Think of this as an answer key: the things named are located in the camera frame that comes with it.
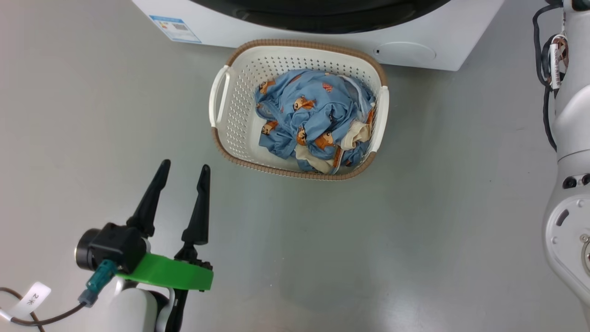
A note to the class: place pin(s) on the white front-load washing machine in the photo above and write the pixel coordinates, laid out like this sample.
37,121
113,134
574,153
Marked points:
428,27

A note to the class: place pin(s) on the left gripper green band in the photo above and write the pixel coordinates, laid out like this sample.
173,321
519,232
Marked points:
175,274

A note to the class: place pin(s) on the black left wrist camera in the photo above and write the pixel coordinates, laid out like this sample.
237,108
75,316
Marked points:
115,244

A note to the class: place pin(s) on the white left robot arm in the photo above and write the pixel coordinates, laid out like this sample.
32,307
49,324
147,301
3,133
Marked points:
133,309

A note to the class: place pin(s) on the white basket with brown rim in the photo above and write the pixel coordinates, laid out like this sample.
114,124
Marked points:
239,92

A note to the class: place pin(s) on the black-rimmed glass washer door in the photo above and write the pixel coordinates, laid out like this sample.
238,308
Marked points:
322,20

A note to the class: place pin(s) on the blue bear print garment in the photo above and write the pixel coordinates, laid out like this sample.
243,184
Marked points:
313,101

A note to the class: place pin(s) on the blue energy label sticker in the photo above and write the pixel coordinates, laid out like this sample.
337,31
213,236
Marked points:
177,28

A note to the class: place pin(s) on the cream and blue printed garment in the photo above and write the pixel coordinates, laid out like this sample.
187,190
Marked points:
357,133

